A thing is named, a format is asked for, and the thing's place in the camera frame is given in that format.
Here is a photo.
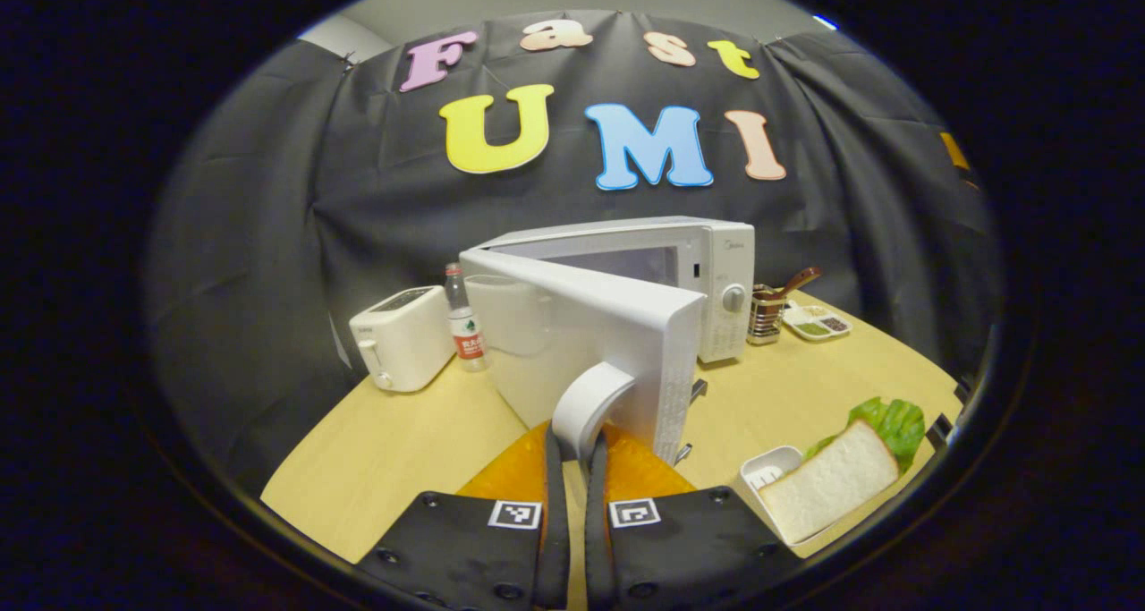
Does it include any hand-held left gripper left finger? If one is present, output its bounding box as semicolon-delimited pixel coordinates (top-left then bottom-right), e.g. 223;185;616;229
358;421;571;611

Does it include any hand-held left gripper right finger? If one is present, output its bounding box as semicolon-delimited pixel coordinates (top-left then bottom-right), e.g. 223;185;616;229
583;428;802;611

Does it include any toast sandwich with green lettuce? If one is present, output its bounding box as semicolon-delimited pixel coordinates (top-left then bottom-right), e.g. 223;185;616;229
759;397;927;545

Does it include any white microwave oven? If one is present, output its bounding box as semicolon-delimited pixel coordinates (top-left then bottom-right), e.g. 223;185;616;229
459;216;757;467

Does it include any small white tray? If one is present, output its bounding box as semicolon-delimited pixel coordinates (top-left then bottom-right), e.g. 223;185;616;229
740;446;837;547

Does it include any white divided dish with beans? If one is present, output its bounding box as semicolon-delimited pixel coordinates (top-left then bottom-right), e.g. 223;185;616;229
783;302;852;342

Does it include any white toaster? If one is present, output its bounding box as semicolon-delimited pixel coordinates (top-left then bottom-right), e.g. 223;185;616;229
349;286;455;393

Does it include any clear plastic water bottle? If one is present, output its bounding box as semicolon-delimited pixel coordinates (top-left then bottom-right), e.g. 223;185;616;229
445;263;488;373

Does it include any metal utensil holder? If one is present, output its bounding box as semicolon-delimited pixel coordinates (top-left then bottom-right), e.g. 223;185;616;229
748;284;786;346

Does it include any black backdrop cloth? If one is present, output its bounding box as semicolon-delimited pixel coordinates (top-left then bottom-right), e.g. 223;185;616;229
148;10;1003;496

